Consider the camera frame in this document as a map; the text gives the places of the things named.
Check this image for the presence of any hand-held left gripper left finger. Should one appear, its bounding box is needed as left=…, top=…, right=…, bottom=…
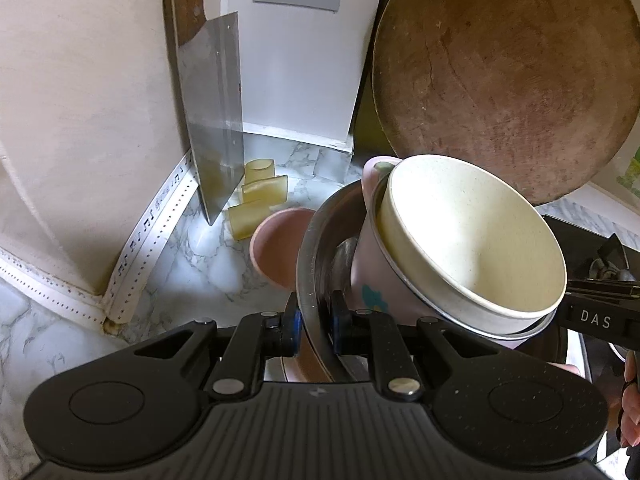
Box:
left=119, top=306, right=303, bottom=399

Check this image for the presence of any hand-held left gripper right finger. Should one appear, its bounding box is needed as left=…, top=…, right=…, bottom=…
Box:
left=327, top=291, right=507, bottom=404

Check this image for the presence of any pink pot with steel lining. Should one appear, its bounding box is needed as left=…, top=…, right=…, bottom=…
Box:
left=349, top=156, right=556, bottom=351

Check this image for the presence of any stainless steel bowl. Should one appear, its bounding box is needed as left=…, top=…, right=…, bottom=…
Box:
left=296, top=180, right=416, bottom=383

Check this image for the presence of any pink bear-shaped plate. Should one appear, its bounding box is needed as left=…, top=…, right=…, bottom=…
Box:
left=248, top=208, right=581, bottom=386

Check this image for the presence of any cream bowl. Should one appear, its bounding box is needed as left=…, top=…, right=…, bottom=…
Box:
left=376, top=155, right=568, bottom=336

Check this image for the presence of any person's right hand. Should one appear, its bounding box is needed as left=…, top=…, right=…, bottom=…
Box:
left=617, top=350, right=640, bottom=450

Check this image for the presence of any translucent yellow block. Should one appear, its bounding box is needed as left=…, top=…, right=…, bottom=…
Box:
left=244, top=158, right=277, bottom=185
left=241, top=176, right=289, bottom=204
left=228, top=199, right=271, bottom=237

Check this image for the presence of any white perforated trim strip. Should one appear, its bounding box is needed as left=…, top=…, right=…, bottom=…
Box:
left=0, top=149, right=198, bottom=326

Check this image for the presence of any round wooden cutting board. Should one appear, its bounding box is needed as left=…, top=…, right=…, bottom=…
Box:
left=371, top=0, right=640, bottom=206

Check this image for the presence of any plant print wall sticker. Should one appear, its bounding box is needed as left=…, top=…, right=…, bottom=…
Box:
left=617, top=145, right=640, bottom=191

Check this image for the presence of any steel cleaver wooden handle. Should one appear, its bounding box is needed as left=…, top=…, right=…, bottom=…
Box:
left=162, top=0, right=245, bottom=226

